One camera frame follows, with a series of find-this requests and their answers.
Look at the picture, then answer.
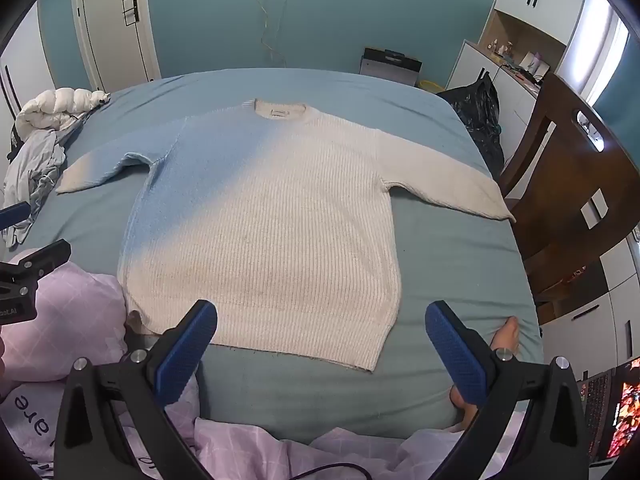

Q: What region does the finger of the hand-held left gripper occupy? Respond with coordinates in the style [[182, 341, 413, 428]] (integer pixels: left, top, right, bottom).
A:
[[0, 239, 72, 281], [0, 201, 32, 231]]

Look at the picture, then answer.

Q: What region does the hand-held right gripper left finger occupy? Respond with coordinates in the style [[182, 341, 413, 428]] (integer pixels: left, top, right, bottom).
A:
[[54, 299, 219, 480]]

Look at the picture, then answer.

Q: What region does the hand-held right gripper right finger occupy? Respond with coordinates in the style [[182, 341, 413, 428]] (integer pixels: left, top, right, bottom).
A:
[[425, 300, 588, 480]]

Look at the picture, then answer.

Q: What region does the cream knit sweater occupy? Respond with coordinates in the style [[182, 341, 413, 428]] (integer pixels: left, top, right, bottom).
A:
[[55, 99, 517, 373]]

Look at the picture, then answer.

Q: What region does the grey crumpled clothing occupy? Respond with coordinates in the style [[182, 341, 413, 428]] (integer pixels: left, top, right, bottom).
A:
[[2, 127, 68, 248]]

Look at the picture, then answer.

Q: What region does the pink checked blanket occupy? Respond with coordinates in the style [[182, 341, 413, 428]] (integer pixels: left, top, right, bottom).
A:
[[0, 251, 501, 480]]

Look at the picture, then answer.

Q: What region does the person's right foot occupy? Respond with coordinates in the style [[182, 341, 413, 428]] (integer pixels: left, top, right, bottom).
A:
[[449, 316, 523, 433]]

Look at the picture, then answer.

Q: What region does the bed with light blue sheet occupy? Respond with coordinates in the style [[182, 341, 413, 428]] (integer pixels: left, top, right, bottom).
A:
[[10, 67, 543, 446]]

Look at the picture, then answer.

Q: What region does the white lettered cloth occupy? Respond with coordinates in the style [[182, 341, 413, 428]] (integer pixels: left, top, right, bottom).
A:
[[0, 380, 68, 480]]

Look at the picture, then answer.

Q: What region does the white puffer jacket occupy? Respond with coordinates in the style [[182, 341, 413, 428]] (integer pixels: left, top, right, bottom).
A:
[[15, 88, 112, 136]]

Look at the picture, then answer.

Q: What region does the white wardrobe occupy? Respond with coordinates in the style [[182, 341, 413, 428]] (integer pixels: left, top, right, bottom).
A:
[[0, 5, 56, 126]]

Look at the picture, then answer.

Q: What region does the open laptop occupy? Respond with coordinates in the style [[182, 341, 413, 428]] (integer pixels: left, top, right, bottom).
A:
[[577, 357, 640, 461]]

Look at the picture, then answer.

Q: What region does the white drawer unit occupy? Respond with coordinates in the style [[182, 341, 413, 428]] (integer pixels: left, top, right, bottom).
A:
[[540, 240, 640, 381]]

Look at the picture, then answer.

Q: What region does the white door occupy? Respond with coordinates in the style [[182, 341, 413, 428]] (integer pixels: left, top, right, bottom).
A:
[[70, 0, 161, 93]]

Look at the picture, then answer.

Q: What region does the dark wooden chair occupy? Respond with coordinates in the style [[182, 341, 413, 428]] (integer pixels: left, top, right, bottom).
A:
[[497, 72, 640, 326]]

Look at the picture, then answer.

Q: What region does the black plastic bag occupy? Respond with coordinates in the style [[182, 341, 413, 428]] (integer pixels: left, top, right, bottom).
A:
[[436, 72, 506, 176]]

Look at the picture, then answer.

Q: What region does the black flat box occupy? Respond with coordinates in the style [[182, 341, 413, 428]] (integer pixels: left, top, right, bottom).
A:
[[359, 47, 423, 87]]

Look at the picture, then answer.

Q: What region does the small white box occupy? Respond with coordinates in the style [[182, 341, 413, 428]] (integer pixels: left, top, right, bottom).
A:
[[520, 51, 550, 75]]

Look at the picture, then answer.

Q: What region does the bright window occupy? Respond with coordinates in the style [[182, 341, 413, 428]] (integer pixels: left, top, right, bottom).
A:
[[555, 0, 631, 106]]

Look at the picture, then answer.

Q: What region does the dark cable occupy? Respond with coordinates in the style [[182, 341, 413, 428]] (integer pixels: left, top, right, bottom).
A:
[[280, 464, 371, 480]]

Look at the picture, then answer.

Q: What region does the thin hanging cable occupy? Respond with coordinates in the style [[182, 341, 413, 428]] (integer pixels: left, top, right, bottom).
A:
[[256, 0, 288, 66]]

